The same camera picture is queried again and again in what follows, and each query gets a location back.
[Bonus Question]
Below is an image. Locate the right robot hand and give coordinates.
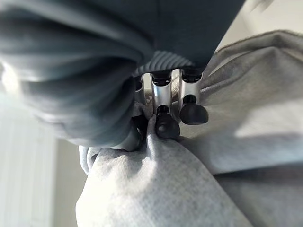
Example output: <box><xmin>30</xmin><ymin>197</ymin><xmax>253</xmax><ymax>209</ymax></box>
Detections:
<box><xmin>0</xmin><ymin>0</ymin><xmax>247</xmax><ymax>152</ymax></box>

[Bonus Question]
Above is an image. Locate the light grey sweatshirt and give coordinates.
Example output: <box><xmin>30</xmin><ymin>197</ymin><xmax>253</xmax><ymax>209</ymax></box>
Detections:
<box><xmin>75</xmin><ymin>29</ymin><xmax>303</xmax><ymax>227</ymax></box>

